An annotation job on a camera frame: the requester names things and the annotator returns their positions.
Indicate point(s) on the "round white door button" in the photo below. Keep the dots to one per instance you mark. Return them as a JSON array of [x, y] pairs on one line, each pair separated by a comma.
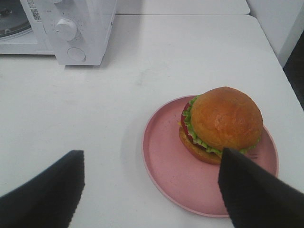
[[76, 54]]

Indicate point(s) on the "burger with lettuce and tomato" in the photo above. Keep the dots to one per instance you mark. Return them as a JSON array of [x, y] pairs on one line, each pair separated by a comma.
[[220, 118]]

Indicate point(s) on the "pink round plate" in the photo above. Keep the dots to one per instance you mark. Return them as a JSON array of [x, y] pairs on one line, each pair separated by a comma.
[[188, 182]]

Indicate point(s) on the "glass microwave turntable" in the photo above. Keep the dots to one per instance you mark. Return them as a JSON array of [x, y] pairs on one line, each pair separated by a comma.
[[13, 18]]

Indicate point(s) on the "white timer knob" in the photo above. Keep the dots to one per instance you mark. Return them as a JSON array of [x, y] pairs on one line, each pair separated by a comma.
[[66, 29]]

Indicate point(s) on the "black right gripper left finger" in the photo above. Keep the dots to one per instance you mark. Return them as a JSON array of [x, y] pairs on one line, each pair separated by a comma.
[[48, 200]]

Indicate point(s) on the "white microwave oven body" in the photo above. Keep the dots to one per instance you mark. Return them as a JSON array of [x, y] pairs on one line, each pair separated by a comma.
[[93, 18]]

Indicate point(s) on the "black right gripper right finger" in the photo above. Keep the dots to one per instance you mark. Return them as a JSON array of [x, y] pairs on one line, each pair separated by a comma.
[[254, 198]]

